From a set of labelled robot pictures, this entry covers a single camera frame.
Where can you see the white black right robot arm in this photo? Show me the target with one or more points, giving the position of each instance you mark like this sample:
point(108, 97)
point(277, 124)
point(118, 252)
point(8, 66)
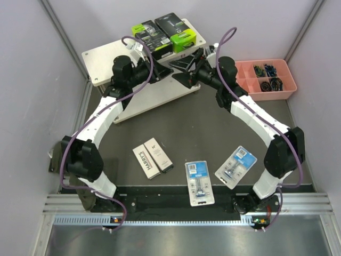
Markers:
point(285, 145)

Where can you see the white H razor box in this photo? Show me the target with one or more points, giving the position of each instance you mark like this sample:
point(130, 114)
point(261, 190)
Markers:
point(158, 155)

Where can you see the black green exfoliating razor box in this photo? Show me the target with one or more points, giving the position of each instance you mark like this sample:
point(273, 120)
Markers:
point(154, 38)

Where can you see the white two-tier shelf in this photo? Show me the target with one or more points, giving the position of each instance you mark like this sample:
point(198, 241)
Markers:
point(99, 61)

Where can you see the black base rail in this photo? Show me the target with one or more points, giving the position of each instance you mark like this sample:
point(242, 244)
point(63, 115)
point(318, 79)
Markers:
point(241, 200)

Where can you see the white Harry's razor box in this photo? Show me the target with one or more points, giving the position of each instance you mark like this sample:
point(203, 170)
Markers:
point(146, 162)

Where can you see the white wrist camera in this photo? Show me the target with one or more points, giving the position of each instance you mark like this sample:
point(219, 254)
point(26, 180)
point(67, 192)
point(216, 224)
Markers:
point(137, 47)
point(210, 53)

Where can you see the black green Gillette razor box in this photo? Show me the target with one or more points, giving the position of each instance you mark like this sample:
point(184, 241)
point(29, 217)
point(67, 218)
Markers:
point(180, 34)

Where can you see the blue Gillette razor blister pack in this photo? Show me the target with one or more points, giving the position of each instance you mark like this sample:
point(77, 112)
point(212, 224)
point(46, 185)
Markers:
point(199, 184)

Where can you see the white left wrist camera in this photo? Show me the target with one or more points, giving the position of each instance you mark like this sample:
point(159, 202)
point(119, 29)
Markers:
point(137, 47)

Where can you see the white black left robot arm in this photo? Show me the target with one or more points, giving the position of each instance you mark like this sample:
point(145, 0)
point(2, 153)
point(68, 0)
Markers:
point(80, 152)

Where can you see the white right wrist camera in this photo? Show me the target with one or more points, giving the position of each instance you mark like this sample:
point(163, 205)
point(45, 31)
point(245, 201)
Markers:
point(210, 53)

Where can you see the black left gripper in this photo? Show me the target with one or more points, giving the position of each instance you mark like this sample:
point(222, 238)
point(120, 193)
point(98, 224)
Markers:
point(159, 72)

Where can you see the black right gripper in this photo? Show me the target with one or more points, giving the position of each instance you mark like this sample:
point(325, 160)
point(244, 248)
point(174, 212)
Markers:
point(186, 78)

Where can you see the dark green cloth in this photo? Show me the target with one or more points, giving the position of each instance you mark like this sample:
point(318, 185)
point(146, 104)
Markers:
point(87, 198)

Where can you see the pink divided organizer bin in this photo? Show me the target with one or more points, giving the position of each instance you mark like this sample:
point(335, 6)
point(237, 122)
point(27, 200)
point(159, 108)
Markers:
point(266, 79)

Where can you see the blue tilted razor blister pack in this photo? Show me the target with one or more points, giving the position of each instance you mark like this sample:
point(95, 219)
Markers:
point(235, 167)

